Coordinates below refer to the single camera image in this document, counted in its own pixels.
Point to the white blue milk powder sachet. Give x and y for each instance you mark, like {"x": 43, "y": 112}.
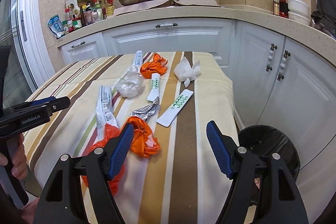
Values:
{"x": 137, "y": 62}

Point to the orange wrapper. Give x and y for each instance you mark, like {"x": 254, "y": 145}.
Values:
{"x": 157, "y": 65}
{"x": 144, "y": 144}

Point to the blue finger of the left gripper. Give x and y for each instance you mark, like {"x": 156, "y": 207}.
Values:
{"x": 41, "y": 101}
{"x": 56, "y": 104}

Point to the spice rack with bottles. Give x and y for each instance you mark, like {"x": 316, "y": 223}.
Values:
{"x": 81, "y": 13}

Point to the cabinet door handle left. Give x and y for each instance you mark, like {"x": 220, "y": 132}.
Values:
{"x": 273, "y": 47}

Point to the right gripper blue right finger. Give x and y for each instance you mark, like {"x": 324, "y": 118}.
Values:
{"x": 279, "y": 199}

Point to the silver foil wrapper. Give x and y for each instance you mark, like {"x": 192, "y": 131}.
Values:
{"x": 147, "y": 111}

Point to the striped tablecloth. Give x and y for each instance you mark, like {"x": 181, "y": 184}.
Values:
{"x": 182, "y": 183}

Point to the drawer handle left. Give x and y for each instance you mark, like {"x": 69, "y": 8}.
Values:
{"x": 77, "y": 45}

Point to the dark oil bottle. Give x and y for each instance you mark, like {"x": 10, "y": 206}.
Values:
{"x": 276, "y": 7}

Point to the red packages behind bottle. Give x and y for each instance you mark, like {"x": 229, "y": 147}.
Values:
{"x": 284, "y": 9}

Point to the clear plastic bag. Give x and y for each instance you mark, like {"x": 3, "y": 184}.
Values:
{"x": 131, "y": 84}

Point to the beige stove cover cloth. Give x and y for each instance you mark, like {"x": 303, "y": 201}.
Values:
{"x": 155, "y": 4}

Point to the yellow cooking oil bottle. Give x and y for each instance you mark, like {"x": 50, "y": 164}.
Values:
{"x": 109, "y": 6}

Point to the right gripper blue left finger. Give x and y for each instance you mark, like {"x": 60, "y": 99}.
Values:
{"x": 62, "y": 200}

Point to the drawer handle centre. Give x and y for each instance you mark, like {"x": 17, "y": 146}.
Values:
{"x": 166, "y": 25}

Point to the cabinet door handle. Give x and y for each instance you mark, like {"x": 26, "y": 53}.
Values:
{"x": 283, "y": 65}
{"x": 273, "y": 47}

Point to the white green sachet small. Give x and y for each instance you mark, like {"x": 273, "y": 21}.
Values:
{"x": 154, "y": 87}

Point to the white stacked bowls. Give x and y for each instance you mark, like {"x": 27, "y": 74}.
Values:
{"x": 299, "y": 11}

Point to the white tissue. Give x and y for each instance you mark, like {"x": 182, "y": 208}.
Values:
{"x": 187, "y": 73}

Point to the cabinet door handle right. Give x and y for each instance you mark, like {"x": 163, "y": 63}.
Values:
{"x": 283, "y": 65}

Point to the black trash bin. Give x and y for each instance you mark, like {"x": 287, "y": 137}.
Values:
{"x": 265, "y": 140}

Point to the blue white snack bag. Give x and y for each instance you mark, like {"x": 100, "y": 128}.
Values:
{"x": 56, "y": 27}

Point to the person's left hand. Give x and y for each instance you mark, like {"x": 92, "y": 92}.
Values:
{"x": 20, "y": 171}

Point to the drawer handle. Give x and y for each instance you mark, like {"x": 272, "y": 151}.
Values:
{"x": 77, "y": 45}
{"x": 166, "y": 25}

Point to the white grey printed sachet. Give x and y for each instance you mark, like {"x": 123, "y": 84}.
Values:
{"x": 104, "y": 111}

